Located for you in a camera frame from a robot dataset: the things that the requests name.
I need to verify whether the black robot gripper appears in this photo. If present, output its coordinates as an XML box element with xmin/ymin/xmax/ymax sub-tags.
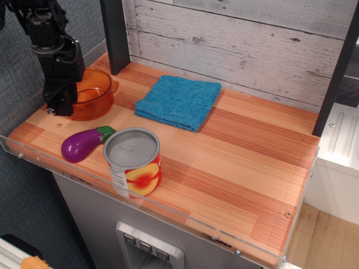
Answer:
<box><xmin>5</xmin><ymin>1</ymin><xmax>85</xmax><ymax>117</ymax></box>

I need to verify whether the orange transparent measuring cup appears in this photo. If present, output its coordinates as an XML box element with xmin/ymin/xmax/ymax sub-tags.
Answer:
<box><xmin>70</xmin><ymin>68</ymin><xmax>119</xmax><ymax>120</ymax></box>

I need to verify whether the blue folded cloth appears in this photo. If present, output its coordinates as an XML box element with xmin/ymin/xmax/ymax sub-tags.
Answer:
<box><xmin>135</xmin><ymin>75</ymin><xmax>222</xmax><ymax>132</ymax></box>

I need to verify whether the purple toy eggplant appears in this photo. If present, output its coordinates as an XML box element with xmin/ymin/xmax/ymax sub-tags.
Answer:
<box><xmin>61</xmin><ymin>126</ymin><xmax>116</xmax><ymax>163</ymax></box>

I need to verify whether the clear acrylic edge guard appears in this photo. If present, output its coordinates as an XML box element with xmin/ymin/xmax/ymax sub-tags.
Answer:
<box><xmin>0</xmin><ymin>133</ymin><xmax>320</xmax><ymax>269</ymax></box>

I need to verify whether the red peach can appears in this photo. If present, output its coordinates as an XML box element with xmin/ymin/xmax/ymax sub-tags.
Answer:
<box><xmin>103</xmin><ymin>128</ymin><xmax>162</xmax><ymax>198</ymax></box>

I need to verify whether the grey cabinet front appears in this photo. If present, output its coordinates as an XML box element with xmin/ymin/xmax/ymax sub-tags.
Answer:
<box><xmin>54</xmin><ymin>174</ymin><xmax>259</xmax><ymax>268</ymax></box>

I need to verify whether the silver dispenser panel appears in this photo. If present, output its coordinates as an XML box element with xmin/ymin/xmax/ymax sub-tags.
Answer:
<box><xmin>116</xmin><ymin>221</ymin><xmax>185</xmax><ymax>268</ymax></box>

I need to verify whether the white ridged appliance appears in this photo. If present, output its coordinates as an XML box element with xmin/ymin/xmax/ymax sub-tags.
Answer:
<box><xmin>304</xmin><ymin>104</ymin><xmax>358</xmax><ymax>224</ymax></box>

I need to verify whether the dark vertical post left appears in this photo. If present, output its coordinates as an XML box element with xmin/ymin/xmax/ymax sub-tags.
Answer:
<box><xmin>100</xmin><ymin>0</ymin><xmax>131</xmax><ymax>75</ymax></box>

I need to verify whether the dark vertical post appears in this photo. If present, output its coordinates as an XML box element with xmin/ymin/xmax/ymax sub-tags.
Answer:
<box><xmin>312</xmin><ymin>1</ymin><xmax>358</xmax><ymax>137</ymax></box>
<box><xmin>100</xmin><ymin>0</ymin><xmax>131</xmax><ymax>75</ymax></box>

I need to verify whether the dark vertical post right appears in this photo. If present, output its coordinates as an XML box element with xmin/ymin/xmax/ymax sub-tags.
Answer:
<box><xmin>312</xmin><ymin>1</ymin><xmax>358</xmax><ymax>137</ymax></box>

